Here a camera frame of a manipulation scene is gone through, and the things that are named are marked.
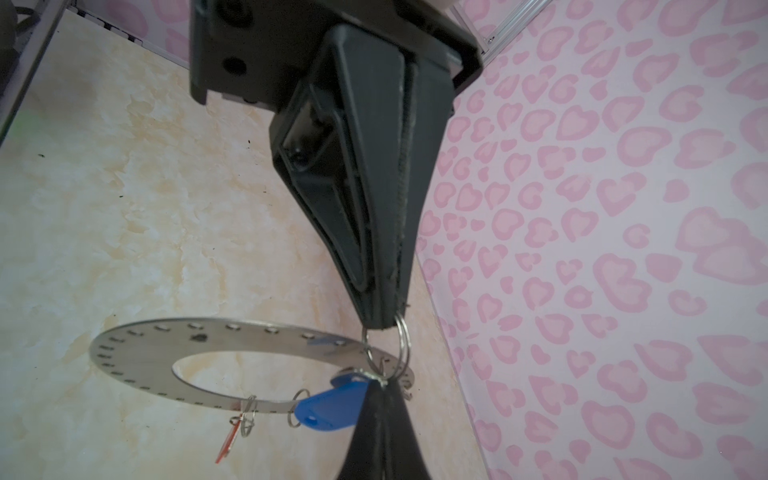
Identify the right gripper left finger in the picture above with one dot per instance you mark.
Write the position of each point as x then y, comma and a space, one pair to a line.
365, 457

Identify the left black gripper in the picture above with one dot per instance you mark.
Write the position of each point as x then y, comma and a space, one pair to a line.
358, 141

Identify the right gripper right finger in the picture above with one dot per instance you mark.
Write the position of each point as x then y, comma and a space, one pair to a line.
402, 458

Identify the key with blue tag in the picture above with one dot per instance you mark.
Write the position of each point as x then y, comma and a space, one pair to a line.
338, 406

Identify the key with red tag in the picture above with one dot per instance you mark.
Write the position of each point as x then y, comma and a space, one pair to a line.
241, 427

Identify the perforated metal ring disc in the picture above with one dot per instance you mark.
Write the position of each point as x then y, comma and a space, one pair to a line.
143, 354

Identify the left corner aluminium post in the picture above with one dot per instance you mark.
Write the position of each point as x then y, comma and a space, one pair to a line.
495, 23

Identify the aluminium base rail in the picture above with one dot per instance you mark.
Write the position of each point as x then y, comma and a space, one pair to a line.
26, 30

